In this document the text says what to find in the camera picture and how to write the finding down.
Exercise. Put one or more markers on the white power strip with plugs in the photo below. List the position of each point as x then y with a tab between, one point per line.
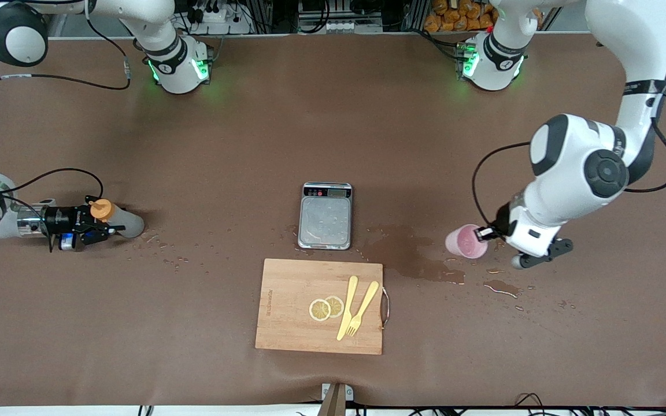
217	17

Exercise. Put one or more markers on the brown table cover mat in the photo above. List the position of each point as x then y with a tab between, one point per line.
483	358

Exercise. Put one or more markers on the yellow plastic fork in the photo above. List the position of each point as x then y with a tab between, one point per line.
363	309

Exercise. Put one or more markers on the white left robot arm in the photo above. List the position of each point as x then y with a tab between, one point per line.
576	173

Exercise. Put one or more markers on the lemon slice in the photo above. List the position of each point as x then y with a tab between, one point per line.
337	306
318	311

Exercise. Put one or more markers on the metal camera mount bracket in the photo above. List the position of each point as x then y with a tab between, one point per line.
336	398

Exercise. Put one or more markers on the yellow plastic knife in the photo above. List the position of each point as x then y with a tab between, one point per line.
348	306

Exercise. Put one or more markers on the squeeze bottle with orange cap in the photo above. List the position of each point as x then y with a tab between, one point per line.
130	224

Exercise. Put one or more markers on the pink plastic cup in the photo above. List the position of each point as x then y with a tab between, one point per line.
463	242

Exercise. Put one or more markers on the silver digital kitchen scale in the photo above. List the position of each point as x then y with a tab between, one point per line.
325	222

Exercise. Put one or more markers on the pile of orange bread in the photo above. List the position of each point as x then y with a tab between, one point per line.
460	14

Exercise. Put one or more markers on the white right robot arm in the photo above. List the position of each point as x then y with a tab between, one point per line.
174	69

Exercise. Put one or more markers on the wooden cutting board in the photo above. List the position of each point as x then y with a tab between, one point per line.
292	312

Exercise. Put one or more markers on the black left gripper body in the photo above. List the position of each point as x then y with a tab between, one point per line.
502	219

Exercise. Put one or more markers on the white socket strip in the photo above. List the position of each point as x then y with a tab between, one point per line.
353	26

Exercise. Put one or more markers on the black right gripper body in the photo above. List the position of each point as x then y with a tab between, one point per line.
59	218

